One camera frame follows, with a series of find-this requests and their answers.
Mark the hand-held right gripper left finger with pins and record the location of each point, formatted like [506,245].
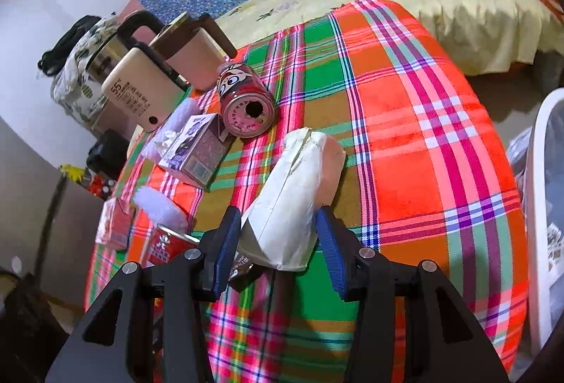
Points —
[227,242]

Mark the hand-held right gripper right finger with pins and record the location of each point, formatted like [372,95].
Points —
[330,246]

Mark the white paper carton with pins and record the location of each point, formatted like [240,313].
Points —
[291,198]

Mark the purple printed carton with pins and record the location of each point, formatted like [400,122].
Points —
[198,154]

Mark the red drink can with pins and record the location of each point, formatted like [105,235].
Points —
[246,110]

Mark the translucent bin liner bag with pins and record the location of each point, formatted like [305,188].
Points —
[520,154]

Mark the white trash bin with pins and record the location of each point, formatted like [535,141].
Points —
[539,189]

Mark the dark small packet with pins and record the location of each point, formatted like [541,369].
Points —
[242,273]

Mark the red printed packet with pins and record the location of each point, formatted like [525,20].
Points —
[169,246]

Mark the pink small carton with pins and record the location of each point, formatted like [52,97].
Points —
[116,226]

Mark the plaid tablecloth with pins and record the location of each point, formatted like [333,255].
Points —
[396,123]

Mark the black box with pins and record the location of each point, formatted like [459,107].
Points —
[105,152]

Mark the yellow plastic object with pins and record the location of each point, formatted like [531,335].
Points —
[72,174]

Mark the cream electric kettle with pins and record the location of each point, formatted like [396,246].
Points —
[132,92]

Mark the pineapple printed cloth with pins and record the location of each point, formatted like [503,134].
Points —
[77,74]

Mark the black bag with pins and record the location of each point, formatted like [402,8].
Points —
[61,46]

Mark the yellow printed bedsheet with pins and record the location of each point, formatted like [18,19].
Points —
[440,8]

